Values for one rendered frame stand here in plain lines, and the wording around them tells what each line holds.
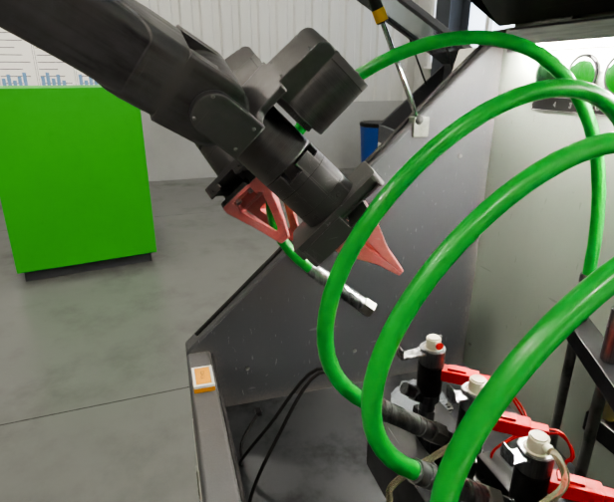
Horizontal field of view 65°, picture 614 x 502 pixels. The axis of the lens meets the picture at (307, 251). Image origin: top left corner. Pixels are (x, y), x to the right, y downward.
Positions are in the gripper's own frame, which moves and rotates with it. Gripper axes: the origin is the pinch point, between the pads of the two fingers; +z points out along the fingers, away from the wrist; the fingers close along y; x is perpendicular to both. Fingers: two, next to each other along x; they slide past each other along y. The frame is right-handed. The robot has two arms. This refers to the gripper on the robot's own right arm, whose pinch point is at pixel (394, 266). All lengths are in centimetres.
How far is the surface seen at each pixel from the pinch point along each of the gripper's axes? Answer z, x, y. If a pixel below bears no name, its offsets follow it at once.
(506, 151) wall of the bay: 14.0, 34.7, 22.1
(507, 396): -2.4, -25.4, 2.4
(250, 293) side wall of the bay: -1.3, 27.9, -23.1
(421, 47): -12.0, 8.8, 17.0
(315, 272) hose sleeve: -1.9, 10.2, -8.6
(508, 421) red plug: 16.0, -8.0, -2.2
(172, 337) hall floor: 28, 194, -139
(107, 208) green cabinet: -52, 297, -151
